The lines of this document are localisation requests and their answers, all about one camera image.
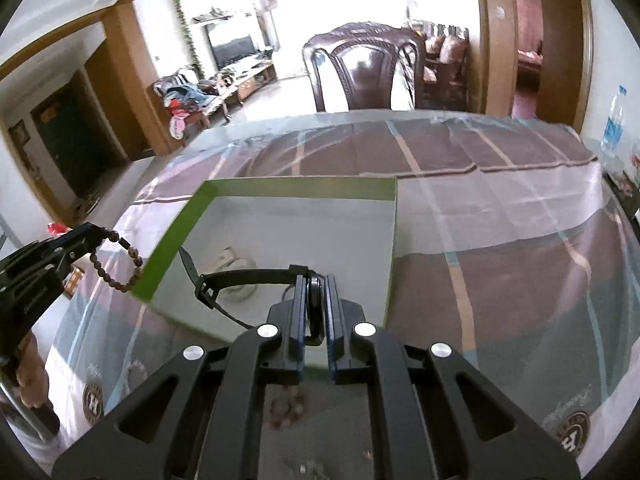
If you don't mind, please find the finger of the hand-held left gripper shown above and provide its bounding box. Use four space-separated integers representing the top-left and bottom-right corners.
0 240 103 293
0 223 107 277

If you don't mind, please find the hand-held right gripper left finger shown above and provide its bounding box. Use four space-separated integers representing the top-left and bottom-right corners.
52 264 307 480

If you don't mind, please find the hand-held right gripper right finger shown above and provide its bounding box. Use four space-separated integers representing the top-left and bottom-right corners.
326 274 582 480

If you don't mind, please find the brown wooden bead bracelet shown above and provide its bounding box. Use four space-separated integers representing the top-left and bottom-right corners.
89 230 146 293

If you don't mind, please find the black wrist watch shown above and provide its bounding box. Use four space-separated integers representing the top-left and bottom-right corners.
178 246 328 347

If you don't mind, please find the white wrist watch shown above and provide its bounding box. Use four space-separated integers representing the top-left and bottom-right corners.
205 246 261 303

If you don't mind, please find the green cardboard box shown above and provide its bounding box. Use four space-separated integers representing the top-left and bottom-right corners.
131 176 401 376

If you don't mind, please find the person's left hand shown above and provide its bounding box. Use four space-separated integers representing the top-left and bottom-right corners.
12 332 53 411

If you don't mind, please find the dark entry door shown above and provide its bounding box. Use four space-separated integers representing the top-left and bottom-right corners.
30 72 126 201

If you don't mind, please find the pile of clothes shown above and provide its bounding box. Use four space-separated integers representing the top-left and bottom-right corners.
157 75 221 138

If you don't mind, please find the plaid tablecloth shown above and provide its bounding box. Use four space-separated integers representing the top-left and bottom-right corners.
40 108 640 480

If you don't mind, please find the wooden armchair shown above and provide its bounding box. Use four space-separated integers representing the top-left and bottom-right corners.
150 67 236 138

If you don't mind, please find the wooden television cabinet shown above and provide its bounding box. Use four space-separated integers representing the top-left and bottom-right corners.
225 57 278 106

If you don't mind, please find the dark wooden chair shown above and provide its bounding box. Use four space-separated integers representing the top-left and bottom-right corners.
302 21 426 113

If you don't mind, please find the ivy garland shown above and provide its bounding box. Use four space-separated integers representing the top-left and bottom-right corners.
170 0 206 76

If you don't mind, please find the television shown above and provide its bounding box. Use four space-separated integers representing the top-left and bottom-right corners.
207 30 256 68

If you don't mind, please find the wooden sofa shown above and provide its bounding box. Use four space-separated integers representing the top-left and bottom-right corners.
420 22 471 111

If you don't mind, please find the plastic water bottle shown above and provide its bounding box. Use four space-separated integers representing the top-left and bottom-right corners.
600 85 628 158

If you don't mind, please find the reddish bead bracelet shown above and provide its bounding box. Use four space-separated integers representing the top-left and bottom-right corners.
267 392 307 431

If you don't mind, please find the wall shelf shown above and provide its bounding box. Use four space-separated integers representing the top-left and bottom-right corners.
190 7 236 23

